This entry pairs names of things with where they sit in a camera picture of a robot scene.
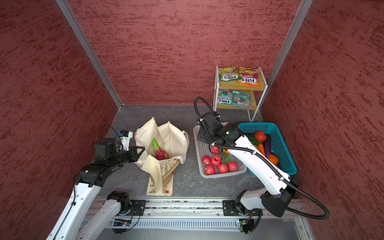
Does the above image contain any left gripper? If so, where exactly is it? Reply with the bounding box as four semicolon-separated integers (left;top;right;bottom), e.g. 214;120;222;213
109;145;146;169

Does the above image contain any pink dragon fruit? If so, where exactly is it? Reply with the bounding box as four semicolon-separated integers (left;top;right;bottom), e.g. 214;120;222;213
152;138;170;161

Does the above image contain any red apple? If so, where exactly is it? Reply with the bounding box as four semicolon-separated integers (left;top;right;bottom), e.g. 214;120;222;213
202;156;212;166
218;164;229;174
228;162;239;172
211;156;222;167
210;146;221;155
204;165;216;176

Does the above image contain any cream canvas tote bag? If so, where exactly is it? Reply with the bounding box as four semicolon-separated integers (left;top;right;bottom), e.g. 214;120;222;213
135;118;190;196

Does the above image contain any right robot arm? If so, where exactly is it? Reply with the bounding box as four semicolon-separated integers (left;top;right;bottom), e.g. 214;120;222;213
198;113;296;218

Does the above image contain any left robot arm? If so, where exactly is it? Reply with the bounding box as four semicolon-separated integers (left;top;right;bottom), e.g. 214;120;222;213
47;136;145;240

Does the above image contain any red-green Fox's candy bag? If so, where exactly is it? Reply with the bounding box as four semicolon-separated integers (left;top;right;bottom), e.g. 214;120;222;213
233;91;253;109

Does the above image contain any green Fox's candy bag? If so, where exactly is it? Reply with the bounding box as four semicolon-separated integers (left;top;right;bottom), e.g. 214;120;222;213
219;67;241;82

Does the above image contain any orange Fox's candy bag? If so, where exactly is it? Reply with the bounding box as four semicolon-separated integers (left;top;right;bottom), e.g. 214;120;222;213
237;67;260;87

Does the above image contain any white plastic basket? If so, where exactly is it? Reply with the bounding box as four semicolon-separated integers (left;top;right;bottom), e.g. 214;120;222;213
193;121;248;179

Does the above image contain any green leafy sprig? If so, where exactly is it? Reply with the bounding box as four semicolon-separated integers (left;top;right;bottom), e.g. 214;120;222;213
221;153;233;165

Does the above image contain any green bell pepper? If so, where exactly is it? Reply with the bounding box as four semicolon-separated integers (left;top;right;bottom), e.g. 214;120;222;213
248;137;260;146

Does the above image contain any red tomato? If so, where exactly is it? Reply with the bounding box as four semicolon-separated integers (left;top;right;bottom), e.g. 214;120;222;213
254;131;267;143

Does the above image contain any orange carrot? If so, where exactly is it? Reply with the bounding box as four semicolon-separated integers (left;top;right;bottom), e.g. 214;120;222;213
258;144;266;157

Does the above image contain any purple eggplant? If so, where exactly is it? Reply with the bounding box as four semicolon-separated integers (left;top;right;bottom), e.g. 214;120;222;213
263;134;272;157

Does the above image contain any white wooden two-tier shelf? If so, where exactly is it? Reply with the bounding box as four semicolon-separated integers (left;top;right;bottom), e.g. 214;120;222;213
213;66;269;122

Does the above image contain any small orange pumpkin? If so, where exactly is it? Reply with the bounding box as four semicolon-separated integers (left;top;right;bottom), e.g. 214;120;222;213
267;154;279;166

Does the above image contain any teal plastic basket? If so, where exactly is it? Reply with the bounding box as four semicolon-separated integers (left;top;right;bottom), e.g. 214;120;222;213
238;122;297;176

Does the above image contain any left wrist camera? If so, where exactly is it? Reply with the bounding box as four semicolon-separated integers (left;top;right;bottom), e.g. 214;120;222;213
118;130;133;151

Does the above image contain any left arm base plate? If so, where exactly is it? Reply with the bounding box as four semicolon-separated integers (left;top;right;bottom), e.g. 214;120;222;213
118;200;147;216

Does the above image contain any black corrugated cable conduit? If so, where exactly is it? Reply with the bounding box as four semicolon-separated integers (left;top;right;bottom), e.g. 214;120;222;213
193;96;331;220

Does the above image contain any aluminium mounting rail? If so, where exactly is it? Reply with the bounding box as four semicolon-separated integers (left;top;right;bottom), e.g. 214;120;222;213
61;196;307;220

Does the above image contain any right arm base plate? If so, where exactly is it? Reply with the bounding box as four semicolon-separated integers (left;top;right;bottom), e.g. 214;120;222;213
222;200;261;217

